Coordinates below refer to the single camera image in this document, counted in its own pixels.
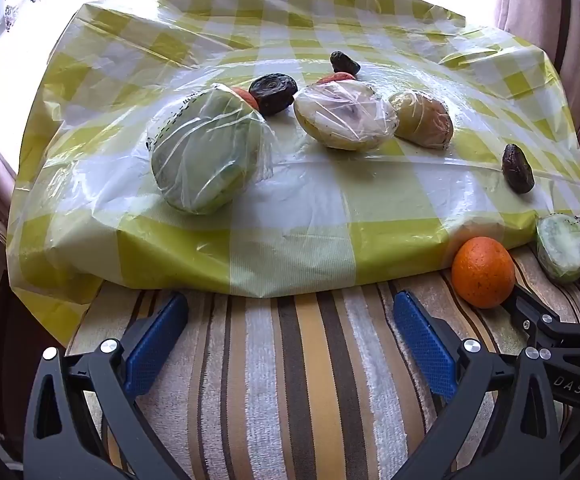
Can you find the dark wrinkled passion fruit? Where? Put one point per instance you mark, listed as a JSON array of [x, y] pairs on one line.
[[272, 92]]

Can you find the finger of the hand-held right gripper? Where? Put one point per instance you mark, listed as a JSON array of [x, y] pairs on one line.
[[537, 310]]

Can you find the yellow checked plastic tablecloth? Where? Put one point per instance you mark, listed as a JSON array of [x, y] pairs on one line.
[[320, 220]]

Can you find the wrapped yellow fruit half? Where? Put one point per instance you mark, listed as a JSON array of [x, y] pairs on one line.
[[345, 115]]

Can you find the striped brown yellow towel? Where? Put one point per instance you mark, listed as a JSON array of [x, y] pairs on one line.
[[295, 385]]

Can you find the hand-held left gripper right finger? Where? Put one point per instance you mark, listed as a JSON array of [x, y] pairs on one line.
[[424, 349]]

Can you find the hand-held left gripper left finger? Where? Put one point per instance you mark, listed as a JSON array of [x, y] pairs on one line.
[[155, 340]]

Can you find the orange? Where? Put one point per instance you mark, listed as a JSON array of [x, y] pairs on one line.
[[483, 272]]

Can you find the wrapped brownish yellow fruit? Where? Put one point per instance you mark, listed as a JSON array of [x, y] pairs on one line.
[[422, 119]]

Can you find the large wrapped green melon half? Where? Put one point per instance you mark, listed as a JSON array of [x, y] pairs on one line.
[[204, 152]]

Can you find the red orange fruit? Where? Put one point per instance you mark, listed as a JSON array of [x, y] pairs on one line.
[[336, 78], [246, 95]]

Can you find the pink curtain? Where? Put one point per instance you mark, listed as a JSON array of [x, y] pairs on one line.
[[560, 35]]

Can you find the small green fruit half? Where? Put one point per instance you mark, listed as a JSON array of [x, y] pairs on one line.
[[563, 247]]

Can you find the dark dried date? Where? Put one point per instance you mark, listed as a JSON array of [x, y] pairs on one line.
[[345, 62], [518, 168]]

